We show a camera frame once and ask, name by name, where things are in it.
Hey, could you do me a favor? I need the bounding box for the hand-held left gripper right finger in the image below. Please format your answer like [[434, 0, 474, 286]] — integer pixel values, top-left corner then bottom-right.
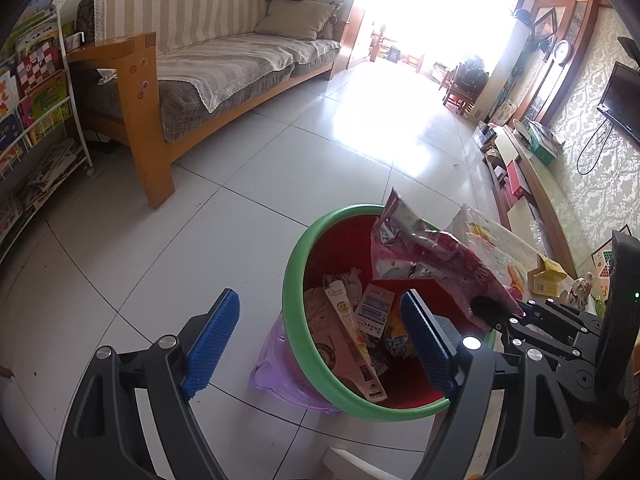
[[399, 288, 586, 480]]

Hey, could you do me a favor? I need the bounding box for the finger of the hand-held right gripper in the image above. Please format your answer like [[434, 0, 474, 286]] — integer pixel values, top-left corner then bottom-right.
[[515, 298, 607, 333], [469, 295, 581, 361]]

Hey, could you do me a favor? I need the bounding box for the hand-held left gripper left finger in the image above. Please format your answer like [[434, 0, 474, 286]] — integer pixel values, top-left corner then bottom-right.
[[55, 287, 242, 480]]

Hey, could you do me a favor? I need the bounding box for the pink snack bag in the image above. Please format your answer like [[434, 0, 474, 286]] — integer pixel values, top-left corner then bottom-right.
[[370, 187, 523, 333]]

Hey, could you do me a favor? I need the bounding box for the green rimmed red basin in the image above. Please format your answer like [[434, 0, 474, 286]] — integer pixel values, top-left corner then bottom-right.
[[281, 203, 496, 421]]

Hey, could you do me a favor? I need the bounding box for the crumpled printed paper ball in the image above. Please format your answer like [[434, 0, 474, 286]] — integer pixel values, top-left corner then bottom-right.
[[570, 274, 596, 308]]

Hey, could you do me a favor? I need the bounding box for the yellow drink carton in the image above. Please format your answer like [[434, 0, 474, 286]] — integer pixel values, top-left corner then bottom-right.
[[526, 254, 568, 296]]

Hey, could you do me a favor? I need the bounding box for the star checkers board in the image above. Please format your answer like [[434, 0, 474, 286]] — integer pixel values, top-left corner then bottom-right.
[[590, 239, 614, 282]]

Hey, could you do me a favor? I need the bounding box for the white and blue packet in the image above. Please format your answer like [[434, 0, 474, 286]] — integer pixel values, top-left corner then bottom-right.
[[354, 284, 397, 338]]

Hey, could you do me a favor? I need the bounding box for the purple plastic stool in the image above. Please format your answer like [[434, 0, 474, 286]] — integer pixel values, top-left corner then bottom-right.
[[250, 310, 341, 416]]

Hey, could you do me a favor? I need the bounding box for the long beige box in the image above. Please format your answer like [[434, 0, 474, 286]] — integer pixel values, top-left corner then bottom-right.
[[320, 280, 388, 403]]

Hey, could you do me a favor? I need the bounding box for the fruit print tablecloth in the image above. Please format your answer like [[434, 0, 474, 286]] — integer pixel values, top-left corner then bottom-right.
[[445, 203, 608, 321]]

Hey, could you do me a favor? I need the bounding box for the brown paper packaging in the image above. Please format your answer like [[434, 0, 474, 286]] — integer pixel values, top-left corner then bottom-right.
[[304, 287, 351, 383]]

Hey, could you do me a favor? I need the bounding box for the long low television cabinet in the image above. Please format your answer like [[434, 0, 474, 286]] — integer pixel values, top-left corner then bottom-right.
[[482, 120, 601, 281]]

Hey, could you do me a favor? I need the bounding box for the red box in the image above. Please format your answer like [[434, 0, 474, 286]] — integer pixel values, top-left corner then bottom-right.
[[505, 162, 532, 199]]

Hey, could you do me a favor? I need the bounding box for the green flat box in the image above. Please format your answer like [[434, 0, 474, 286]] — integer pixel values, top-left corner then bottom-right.
[[529, 132, 566, 164]]

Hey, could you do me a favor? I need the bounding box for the black television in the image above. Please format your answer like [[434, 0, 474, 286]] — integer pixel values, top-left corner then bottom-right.
[[597, 61, 640, 145]]

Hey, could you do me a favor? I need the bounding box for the wooden chair with bags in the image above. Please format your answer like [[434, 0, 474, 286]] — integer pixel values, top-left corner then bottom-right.
[[442, 57, 489, 117]]

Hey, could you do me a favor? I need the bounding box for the wooden sofa with striped cover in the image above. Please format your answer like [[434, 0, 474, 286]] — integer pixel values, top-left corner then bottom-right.
[[67, 0, 343, 209]]

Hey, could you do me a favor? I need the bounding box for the wooden display cabinet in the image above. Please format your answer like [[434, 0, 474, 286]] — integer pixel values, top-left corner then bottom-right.
[[530, 0, 602, 126]]

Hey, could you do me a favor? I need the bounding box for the patterned pillow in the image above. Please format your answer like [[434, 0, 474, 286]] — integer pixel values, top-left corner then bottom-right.
[[317, 0, 347, 41]]

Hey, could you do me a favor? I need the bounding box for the beige pillow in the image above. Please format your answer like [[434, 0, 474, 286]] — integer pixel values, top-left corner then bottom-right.
[[255, 0, 335, 41]]

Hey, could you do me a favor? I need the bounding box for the black wall cable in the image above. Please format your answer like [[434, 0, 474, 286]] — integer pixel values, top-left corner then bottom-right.
[[576, 124, 614, 177]]

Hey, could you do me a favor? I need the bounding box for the white wire bookshelf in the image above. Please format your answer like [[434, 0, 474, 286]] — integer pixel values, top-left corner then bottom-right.
[[0, 0, 94, 261]]

